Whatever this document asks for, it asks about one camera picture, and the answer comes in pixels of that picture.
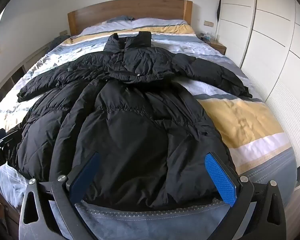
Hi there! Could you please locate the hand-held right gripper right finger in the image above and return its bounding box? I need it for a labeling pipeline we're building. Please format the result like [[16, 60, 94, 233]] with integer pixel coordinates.
[[204, 151, 288, 240]]

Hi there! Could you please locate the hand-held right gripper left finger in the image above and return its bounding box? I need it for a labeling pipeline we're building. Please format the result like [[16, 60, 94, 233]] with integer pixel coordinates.
[[19, 152, 101, 240]]

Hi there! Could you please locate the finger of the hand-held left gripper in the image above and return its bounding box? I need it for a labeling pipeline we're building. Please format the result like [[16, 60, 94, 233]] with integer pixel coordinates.
[[0, 128, 22, 153]]

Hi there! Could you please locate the black puffer coat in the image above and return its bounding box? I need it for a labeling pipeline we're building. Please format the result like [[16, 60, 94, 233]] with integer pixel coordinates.
[[9, 31, 253, 207]]

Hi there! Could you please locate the wooden shelf unit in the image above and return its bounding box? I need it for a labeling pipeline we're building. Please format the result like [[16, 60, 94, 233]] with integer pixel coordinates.
[[0, 65, 25, 110]]

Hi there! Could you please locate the striped duvet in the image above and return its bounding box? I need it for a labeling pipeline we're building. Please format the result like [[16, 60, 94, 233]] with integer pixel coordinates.
[[0, 17, 298, 240]]

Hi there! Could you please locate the dark blue cloth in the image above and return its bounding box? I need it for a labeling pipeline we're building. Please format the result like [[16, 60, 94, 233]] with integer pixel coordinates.
[[49, 36, 70, 53]]

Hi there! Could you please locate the wooden nightstand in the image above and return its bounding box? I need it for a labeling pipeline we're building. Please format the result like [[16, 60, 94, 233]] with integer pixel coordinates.
[[210, 41, 227, 55]]

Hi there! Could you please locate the white wardrobe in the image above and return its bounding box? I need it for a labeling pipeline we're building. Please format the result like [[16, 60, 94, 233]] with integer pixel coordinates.
[[219, 0, 300, 165]]

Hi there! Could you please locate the blue pillow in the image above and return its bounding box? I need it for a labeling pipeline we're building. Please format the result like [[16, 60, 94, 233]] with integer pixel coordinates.
[[107, 16, 135, 22]]

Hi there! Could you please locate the wooden headboard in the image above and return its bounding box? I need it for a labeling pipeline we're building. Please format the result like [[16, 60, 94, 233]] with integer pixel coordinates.
[[67, 0, 193, 37]]

